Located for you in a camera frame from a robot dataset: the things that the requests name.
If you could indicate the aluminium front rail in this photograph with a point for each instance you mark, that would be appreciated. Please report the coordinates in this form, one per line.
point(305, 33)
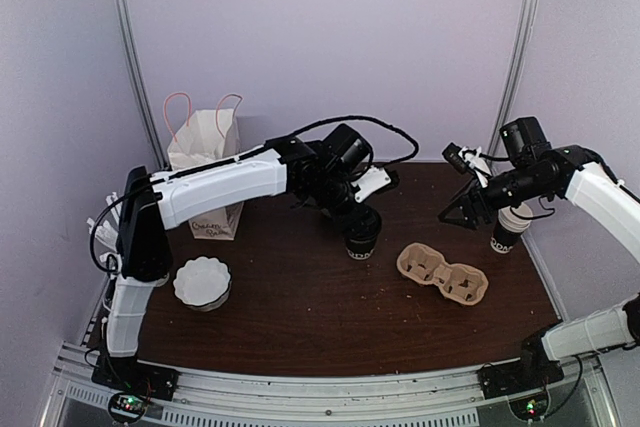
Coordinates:
point(451, 397)

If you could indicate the right aluminium frame post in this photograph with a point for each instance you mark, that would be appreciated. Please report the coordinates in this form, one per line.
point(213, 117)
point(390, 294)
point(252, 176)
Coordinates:
point(524, 31)

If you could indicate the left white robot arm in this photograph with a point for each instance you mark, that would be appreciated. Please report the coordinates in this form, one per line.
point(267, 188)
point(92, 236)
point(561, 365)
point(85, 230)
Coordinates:
point(322, 172)

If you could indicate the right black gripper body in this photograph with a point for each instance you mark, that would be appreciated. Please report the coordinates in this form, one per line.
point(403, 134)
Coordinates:
point(489, 209)

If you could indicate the brown cardboard cup carrier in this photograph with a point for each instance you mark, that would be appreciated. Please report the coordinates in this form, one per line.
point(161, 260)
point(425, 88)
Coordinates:
point(458, 282)

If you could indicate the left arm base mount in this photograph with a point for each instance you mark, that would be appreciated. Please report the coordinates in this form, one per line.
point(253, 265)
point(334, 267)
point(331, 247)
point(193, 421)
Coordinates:
point(129, 375)

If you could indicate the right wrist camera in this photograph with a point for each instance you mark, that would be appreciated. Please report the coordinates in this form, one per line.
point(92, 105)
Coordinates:
point(468, 160)

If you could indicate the bundle of wrapped straws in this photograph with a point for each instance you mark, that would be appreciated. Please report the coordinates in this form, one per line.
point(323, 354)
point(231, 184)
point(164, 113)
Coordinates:
point(103, 235)

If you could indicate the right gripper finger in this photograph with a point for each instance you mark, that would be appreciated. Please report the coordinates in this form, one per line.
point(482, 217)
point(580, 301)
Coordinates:
point(465, 221)
point(459, 209)

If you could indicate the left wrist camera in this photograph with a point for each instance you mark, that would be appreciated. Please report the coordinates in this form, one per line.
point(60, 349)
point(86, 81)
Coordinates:
point(374, 180)

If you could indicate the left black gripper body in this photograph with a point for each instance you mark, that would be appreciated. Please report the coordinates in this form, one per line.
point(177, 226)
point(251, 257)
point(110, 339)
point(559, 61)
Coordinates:
point(331, 202)

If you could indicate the aluminium frame post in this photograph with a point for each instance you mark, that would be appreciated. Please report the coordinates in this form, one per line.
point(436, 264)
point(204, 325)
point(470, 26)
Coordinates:
point(137, 83)
point(524, 31)

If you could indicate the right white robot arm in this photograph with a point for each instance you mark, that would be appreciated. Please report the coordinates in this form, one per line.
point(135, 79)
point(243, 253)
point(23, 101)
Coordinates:
point(576, 174)

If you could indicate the black lidded coffee cup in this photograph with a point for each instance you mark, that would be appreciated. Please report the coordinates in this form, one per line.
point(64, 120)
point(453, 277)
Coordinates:
point(360, 240)

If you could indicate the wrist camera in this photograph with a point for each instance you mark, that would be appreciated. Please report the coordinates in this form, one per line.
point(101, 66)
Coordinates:
point(374, 180)
point(468, 160)

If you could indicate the white paper takeout bag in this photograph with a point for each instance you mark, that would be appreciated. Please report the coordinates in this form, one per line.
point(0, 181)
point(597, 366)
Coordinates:
point(205, 136)

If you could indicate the left aluminium frame post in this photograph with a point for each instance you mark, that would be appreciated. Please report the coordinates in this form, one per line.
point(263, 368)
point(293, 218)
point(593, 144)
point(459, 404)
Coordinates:
point(137, 83)

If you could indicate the white fluted dish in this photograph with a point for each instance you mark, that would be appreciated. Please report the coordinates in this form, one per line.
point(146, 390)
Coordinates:
point(203, 284)

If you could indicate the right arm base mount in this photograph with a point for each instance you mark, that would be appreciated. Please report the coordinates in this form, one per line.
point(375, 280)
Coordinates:
point(507, 379)

